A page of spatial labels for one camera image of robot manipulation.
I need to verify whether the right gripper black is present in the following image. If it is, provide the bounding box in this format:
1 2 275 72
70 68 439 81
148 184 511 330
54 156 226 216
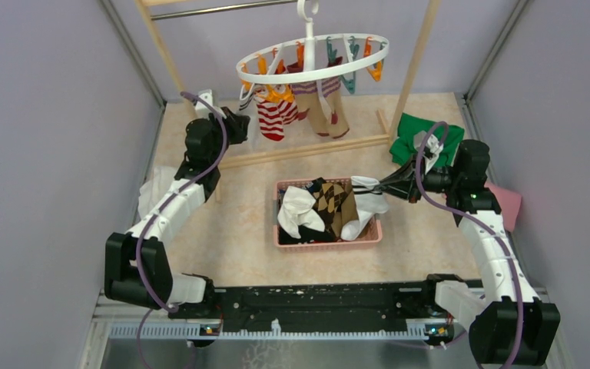
374 151 461 204

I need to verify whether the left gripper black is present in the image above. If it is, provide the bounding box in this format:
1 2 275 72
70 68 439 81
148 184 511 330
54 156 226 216
205 106 250 165

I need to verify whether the white black sock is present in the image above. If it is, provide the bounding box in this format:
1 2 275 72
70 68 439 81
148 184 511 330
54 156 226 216
238 84 256 112
340 176 389 241

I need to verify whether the red white striped sock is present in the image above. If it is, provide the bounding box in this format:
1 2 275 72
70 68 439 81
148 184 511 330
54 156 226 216
254 95 288 141

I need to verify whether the beige purple striped sock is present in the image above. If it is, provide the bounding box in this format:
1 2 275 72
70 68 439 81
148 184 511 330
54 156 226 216
320 76 350 139

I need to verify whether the white round clip hanger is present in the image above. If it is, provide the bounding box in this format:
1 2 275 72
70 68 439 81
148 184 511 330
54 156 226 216
236 1 390 94

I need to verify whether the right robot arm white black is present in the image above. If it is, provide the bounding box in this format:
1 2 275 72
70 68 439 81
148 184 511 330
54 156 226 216
375 139 561 367

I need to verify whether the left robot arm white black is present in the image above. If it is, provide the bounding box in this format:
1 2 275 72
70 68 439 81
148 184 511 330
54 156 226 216
104 107 250 318

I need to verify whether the orange clip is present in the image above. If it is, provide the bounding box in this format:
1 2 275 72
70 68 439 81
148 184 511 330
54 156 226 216
239 61 255 90
256 55 294 104
363 36 385 82

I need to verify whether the green cloth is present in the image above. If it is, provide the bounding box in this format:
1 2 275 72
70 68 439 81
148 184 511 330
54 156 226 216
389 112 466 169

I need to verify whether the pink plastic basket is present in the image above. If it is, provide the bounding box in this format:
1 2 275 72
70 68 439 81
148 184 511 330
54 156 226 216
272 179 383 252

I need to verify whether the brown argyle sock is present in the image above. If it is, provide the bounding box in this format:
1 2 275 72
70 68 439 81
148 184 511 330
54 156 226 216
313 178 359 241

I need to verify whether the plain white sock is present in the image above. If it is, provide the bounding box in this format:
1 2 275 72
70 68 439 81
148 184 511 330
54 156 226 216
277 186 325 239

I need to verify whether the pink cloth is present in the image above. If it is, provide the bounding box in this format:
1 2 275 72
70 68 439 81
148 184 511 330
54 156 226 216
485 181 522 232

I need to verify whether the black patterned sock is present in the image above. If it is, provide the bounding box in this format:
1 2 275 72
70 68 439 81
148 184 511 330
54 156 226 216
278 178 336 245

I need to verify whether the white cloth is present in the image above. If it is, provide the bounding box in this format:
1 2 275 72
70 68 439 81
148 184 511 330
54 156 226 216
137 165 177 218

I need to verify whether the metal rack rod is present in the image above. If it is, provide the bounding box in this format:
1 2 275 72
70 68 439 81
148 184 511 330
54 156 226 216
151 0 296 22

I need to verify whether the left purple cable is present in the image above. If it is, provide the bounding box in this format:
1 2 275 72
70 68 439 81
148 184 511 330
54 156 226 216
136 91 229 369

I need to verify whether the purple cable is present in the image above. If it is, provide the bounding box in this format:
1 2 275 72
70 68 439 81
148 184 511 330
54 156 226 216
414 121 525 369
136 91 229 369

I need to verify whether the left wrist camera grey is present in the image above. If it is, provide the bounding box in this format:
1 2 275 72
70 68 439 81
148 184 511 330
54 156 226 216
194 89 215 118

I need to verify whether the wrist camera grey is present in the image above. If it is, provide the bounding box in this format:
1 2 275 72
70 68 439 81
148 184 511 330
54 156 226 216
194 89 215 118
413 131 444 174

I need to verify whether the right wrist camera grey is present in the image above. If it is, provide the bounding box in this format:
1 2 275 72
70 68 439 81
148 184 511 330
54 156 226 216
413 131 444 174

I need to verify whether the wooden drying rack frame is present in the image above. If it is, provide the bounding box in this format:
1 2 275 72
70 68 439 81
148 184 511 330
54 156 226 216
135 0 441 169

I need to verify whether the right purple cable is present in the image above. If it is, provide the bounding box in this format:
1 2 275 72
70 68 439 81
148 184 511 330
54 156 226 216
414 121 525 369

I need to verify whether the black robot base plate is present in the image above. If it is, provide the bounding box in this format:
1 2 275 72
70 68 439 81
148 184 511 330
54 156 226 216
168 274 462 334

